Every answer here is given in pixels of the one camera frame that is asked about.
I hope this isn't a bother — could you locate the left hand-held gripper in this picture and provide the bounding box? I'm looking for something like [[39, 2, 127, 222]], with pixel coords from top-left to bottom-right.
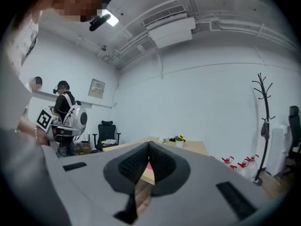
[[36, 107, 83, 148]]

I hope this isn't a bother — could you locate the grey wall electrical panel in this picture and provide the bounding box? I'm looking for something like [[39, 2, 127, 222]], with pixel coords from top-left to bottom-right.
[[88, 78, 106, 99]]

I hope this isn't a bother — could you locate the white air conditioner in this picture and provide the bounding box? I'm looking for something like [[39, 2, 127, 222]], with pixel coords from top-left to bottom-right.
[[143, 5, 197, 49]]

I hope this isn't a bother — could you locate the dark hanging bag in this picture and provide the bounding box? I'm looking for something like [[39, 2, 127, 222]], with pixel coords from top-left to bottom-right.
[[261, 119, 270, 140]]

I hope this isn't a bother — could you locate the ceiling light panel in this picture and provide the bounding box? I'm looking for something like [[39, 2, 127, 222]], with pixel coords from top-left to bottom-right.
[[101, 8, 120, 27]]

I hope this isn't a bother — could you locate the black head camera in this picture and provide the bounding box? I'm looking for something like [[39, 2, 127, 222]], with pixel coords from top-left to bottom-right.
[[88, 13, 111, 32]]

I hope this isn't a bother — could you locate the person's head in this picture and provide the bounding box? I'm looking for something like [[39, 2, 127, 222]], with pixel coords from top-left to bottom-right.
[[39, 0, 113, 23]]

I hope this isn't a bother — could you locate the black and white office chair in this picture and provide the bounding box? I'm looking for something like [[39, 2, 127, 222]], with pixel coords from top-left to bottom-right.
[[281, 105, 301, 176]]

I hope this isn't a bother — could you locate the sunflower in white pot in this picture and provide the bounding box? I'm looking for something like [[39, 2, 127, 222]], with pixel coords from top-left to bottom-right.
[[174, 134, 186, 149]]

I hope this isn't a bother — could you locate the white cabinet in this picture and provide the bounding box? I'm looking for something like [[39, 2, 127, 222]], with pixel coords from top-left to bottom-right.
[[267, 124, 293, 177]]

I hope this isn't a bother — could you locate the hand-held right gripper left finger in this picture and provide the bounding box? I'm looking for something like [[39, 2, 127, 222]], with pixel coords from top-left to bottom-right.
[[41, 141, 151, 226]]

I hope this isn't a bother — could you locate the black coat rack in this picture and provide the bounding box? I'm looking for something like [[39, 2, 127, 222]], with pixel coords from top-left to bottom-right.
[[252, 73, 276, 187]]

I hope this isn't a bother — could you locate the person's left forearm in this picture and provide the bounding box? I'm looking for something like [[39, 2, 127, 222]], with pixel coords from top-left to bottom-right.
[[17, 119, 49, 146]]

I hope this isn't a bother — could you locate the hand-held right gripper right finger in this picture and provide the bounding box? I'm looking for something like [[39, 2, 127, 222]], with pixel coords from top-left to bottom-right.
[[141, 141, 271, 226]]

